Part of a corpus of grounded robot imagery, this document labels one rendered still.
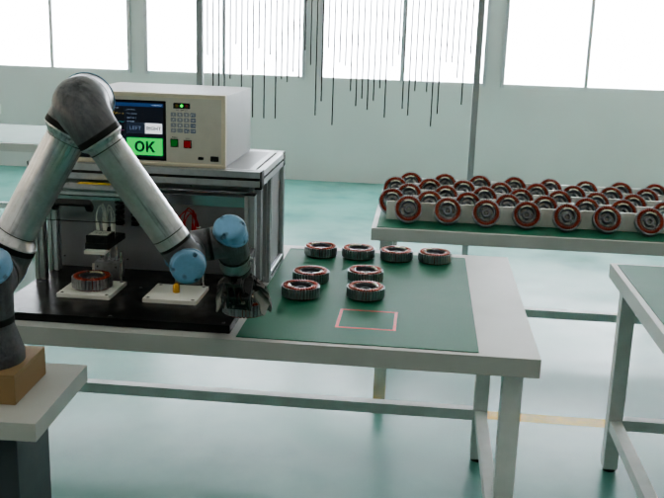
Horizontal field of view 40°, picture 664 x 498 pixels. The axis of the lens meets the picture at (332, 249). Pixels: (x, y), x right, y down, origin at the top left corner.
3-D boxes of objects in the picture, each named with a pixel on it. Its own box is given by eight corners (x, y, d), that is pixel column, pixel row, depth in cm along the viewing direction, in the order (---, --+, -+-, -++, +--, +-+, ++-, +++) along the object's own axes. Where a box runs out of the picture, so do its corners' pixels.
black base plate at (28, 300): (229, 334, 234) (229, 325, 234) (-11, 318, 240) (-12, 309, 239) (262, 283, 279) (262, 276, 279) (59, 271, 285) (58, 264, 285)
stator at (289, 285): (309, 289, 275) (310, 277, 274) (326, 298, 265) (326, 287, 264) (275, 292, 270) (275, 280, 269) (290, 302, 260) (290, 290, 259)
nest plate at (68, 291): (109, 300, 251) (109, 295, 251) (56, 296, 252) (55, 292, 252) (126, 285, 265) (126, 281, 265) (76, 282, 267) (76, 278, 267)
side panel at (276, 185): (269, 283, 280) (271, 178, 273) (259, 282, 281) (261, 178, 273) (283, 260, 307) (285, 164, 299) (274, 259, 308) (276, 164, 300)
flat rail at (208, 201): (250, 207, 258) (250, 198, 257) (38, 197, 264) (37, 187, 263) (250, 207, 259) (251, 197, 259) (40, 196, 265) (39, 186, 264)
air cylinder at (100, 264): (119, 280, 270) (119, 262, 269) (94, 279, 271) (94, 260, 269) (124, 276, 275) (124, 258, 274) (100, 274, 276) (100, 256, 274)
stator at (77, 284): (103, 293, 252) (102, 281, 251) (64, 290, 254) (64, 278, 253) (119, 283, 263) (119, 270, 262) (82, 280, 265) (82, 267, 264)
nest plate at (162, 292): (196, 305, 249) (196, 301, 248) (141, 302, 250) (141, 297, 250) (208, 290, 263) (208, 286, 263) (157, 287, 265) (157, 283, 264)
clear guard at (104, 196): (115, 223, 237) (114, 201, 235) (26, 218, 239) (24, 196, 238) (151, 200, 268) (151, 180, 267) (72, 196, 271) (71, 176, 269)
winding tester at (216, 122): (224, 169, 259) (225, 96, 255) (76, 161, 264) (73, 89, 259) (251, 150, 297) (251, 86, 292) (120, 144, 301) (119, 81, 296)
